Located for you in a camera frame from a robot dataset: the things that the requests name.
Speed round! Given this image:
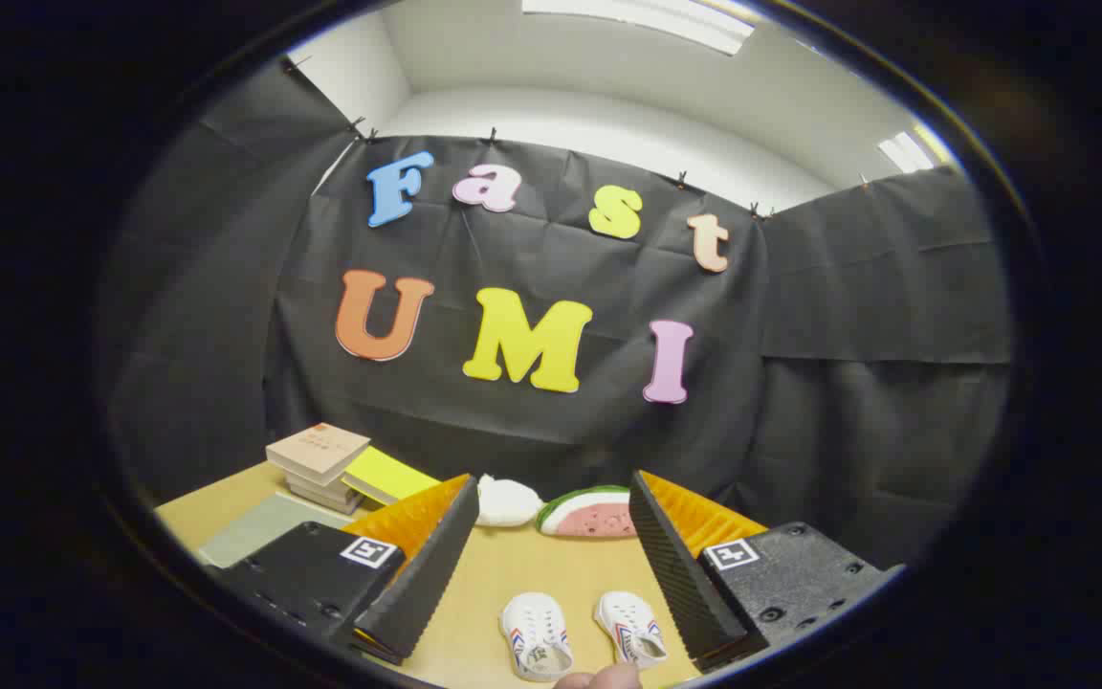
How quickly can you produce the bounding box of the long ceiling light panel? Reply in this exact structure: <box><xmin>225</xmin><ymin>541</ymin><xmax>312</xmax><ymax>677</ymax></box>
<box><xmin>521</xmin><ymin>0</ymin><xmax>756</xmax><ymax>56</ymax></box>

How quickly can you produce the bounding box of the white shoe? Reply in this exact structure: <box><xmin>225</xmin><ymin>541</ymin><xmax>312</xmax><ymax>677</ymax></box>
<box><xmin>593</xmin><ymin>589</ymin><xmax>669</xmax><ymax>669</ymax></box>
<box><xmin>499</xmin><ymin>591</ymin><xmax>575</xmax><ymax>682</ymax></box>

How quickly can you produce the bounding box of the watermelon plush toy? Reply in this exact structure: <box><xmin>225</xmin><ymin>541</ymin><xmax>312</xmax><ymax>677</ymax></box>
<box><xmin>536</xmin><ymin>485</ymin><xmax>638</xmax><ymax>539</ymax></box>

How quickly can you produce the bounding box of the small ceiling light panel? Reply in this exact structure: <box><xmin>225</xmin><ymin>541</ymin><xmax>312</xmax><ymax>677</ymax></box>
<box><xmin>878</xmin><ymin>130</ymin><xmax>937</xmax><ymax>174</ymax></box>

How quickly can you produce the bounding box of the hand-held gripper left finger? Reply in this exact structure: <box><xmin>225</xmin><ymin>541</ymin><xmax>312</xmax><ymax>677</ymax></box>
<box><xmin>211</xmin><ymin>472</ymin><xmax>481</xmax><ymax>668</ymax></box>

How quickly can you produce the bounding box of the green fabric storage box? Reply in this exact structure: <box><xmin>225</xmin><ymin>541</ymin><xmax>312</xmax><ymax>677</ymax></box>
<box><xmin>197</xmin><ymin>491</ymin><xmax>353</xmax><ymax>571</ymax></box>

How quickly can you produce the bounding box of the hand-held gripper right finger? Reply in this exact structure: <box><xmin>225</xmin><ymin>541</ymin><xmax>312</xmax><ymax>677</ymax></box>
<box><xmin>628</xmin><ymin>469</ymin><xmax>908</xmax><ymax>674</ymax></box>

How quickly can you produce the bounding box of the white plush toy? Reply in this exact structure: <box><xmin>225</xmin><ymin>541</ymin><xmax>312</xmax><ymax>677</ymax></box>
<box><xmin>474</xmin><ymin>474</ymin><xmax>545</xmax><ymax>528</ymax></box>

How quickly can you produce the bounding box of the yellow book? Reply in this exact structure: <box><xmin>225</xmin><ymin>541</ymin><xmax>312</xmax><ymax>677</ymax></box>
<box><xmin>341</xmin><ymin>445</ymin><xmax>444</xmax><ymax>508</ymax></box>

